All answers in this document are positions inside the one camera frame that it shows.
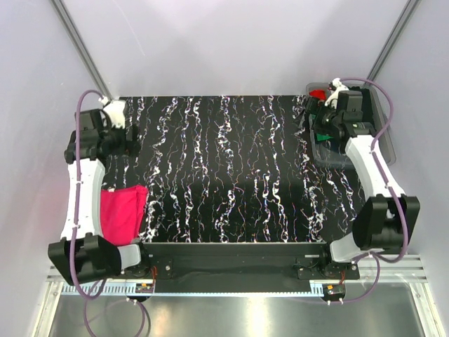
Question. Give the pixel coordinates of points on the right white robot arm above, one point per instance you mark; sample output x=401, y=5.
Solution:
x=384, y=225

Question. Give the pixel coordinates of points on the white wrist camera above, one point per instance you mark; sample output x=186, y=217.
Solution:
x=335, y=86
x=115, y=110

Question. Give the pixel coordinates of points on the black folded t shirt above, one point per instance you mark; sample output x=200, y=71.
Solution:
x=369, y=109

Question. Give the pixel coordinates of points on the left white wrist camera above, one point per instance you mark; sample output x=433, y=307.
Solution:
x=115, y=110

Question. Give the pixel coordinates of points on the orange connector module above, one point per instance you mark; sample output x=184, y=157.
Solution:
x=146, y=287
x=338, y=290

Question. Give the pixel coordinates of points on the green folded t shirt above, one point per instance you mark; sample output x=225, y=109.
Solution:
x=320, y=137

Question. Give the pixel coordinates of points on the left orange connector module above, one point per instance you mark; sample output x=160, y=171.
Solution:
x=146, y=287

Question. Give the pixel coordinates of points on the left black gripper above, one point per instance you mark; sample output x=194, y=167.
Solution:
x=132, y=146

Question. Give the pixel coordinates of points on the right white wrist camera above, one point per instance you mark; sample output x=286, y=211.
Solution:
x=335, y=86

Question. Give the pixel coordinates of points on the right aluminium corner post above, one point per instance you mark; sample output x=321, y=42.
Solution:
x=399, y=27

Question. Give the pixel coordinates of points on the magenta t shirt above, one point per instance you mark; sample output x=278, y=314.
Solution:
x=121, y=213

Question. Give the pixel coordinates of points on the right orange connector module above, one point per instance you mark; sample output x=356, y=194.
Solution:
x=338, y=290

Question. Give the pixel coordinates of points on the aluminium frame rail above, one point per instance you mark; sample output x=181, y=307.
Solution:
x=307, y=267

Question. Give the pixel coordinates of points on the red folded t shirt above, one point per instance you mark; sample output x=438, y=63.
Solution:
x=318, y=93

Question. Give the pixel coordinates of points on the aluminium corner post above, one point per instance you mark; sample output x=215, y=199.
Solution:
x=399, y=27
x=80, y=46

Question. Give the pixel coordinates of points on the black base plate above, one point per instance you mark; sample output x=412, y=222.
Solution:
x=235, y=249

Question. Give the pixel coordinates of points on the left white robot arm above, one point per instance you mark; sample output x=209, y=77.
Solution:
x=83, y=254

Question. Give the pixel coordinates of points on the white slotted cable duct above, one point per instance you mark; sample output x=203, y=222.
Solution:
x=164, y=289

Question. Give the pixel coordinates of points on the left aluminium corner post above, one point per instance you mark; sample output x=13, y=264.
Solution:
x=80, y=46

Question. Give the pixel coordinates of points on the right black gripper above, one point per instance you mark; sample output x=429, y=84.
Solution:
x=316, y=107

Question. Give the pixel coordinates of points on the clear plastic bin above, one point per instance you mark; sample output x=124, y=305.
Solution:
x=357, y=140

